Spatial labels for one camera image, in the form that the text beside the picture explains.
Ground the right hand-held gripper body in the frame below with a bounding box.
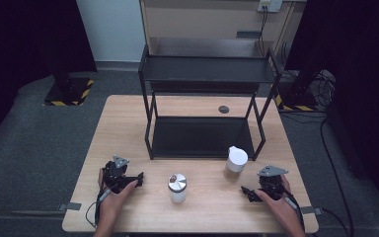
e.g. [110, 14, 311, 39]
[256, 164, 290, 200]

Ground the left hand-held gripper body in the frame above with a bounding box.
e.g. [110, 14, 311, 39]
[102, 155, 139, 194]

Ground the person's right hand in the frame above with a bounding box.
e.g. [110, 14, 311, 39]
[254, 174, 301, 229]

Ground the person's left hand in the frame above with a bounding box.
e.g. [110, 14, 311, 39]
[97, 167, 139, 223]

